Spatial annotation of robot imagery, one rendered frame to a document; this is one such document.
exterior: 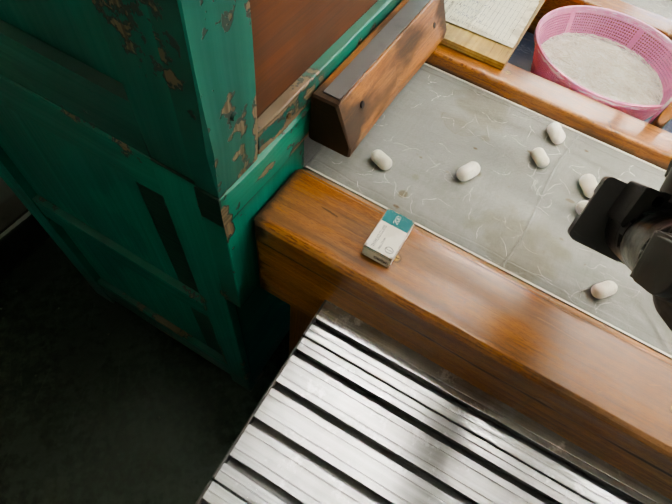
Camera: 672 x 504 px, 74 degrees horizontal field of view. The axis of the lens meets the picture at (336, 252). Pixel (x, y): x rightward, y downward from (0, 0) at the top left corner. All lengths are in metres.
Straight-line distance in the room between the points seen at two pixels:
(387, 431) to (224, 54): 0.41
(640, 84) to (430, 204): 0.50
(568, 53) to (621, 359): 0.59
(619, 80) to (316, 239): 0.64
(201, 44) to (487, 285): 0.37
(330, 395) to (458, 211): 0.28
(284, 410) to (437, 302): 0.21
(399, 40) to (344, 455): 0.49
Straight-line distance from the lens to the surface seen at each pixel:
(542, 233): 0.63
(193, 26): 0.33
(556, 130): 0.74
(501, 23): 0.87
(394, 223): 0.51
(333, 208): 0.53
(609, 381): 0.55
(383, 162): 0.60
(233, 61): 0.37
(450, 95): 0.76
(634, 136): 0.80
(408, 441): 0.54
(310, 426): 0.53
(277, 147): 0.50
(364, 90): 0.55
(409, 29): 0.65
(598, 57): 1.00
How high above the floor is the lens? 1.19
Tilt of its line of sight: 59 degrees down
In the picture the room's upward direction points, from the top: 11 degrees clockwise
